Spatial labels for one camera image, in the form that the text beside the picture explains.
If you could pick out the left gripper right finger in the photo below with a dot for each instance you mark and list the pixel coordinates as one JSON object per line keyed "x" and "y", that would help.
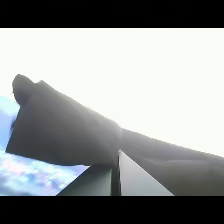
{"x": 135, "y": 181}

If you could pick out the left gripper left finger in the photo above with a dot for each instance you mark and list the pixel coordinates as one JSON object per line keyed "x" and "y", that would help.
{"x": 95, "y": 181}

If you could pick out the dark grey garment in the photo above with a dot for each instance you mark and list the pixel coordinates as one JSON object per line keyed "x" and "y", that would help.
{"x": 66, "y": 126}

